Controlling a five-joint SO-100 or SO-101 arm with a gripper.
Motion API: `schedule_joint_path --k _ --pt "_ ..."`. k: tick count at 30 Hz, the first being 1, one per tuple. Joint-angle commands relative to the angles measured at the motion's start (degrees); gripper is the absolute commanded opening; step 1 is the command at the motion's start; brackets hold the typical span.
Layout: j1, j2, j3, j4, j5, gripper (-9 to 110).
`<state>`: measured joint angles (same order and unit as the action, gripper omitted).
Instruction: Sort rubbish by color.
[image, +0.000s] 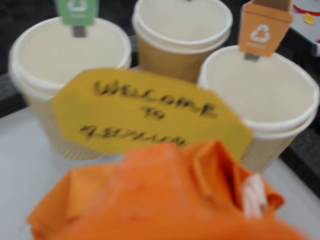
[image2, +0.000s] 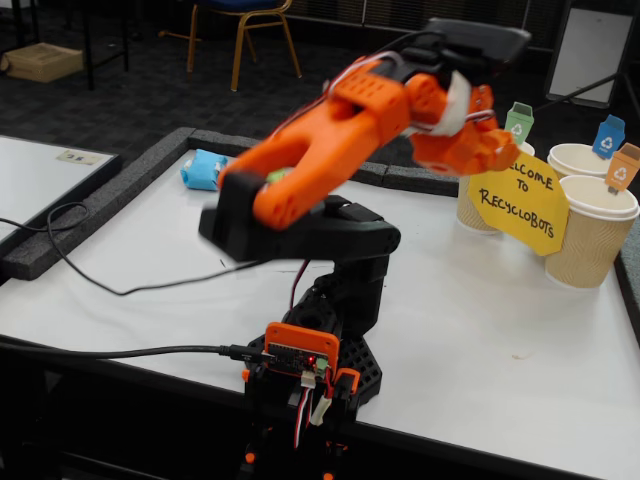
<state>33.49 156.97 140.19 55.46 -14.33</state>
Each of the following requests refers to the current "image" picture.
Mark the yellow handwritten welcome sign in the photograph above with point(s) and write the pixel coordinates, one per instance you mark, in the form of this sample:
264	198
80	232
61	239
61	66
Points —
150	125

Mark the orange paper rubbish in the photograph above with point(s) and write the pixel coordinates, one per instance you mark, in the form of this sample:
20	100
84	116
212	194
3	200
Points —
217	172

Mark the white side board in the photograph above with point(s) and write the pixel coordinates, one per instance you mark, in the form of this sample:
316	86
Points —
302	32

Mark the paper cup with blue tag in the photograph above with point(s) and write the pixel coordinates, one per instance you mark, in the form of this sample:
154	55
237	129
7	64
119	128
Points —
180	30

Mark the black foam border strip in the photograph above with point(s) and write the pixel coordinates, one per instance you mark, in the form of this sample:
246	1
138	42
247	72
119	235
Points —
305	155
10	100

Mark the small yellow item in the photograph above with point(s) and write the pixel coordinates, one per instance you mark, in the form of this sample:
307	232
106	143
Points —
308	18

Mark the green recycling bin tag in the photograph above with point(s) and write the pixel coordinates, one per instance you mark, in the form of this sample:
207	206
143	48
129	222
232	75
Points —
77	12

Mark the paper cup with orange tag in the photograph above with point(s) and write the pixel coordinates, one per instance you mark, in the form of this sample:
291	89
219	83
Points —
262	92

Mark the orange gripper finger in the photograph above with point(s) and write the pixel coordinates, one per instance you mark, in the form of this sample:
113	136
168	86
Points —
155	190

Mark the orange recycling bin tag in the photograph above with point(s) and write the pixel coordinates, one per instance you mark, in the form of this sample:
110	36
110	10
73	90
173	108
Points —
262	32

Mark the paper cup with green tag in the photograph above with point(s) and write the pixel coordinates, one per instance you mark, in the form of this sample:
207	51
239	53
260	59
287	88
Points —
62	57

